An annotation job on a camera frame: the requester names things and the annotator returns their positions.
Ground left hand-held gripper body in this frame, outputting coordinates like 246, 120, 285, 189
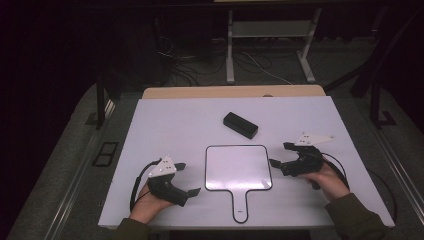
147, 155, 190, 208

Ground black whiteboard eraser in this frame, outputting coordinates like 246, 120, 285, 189
222, 111, 260, 140

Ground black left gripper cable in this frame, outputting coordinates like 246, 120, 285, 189
129, 158, 163, 212

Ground person's left hand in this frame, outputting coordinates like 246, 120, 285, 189
128, 182, 175, 225

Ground white metal stand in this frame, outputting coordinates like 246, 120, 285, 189
225, 7, 323, 85

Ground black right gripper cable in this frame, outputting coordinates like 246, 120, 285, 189
311, 151, 350, 192

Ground small handheld whiteboard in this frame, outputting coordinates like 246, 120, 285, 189
204, 144, 274, 225

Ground wooden table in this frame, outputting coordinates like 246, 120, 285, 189
142, 84, 327, 100

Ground black floor cables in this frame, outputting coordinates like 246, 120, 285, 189
155, 18, 231, 87

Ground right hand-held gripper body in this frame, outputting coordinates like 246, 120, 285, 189
280, 132, 336, 178

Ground thin black cable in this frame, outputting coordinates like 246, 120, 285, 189
365, 168, 398, 225

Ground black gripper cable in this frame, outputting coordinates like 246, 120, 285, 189
129, 158, 163, 212
311, 151, 350, 192

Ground white floor cable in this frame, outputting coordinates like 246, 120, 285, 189
241, 50, 294, 86

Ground person's right hand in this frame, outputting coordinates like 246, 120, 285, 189
302, 162, 351, 203

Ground black metal stand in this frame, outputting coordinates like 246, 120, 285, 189
369, 81, 398, 130
85, 73, 108, 131

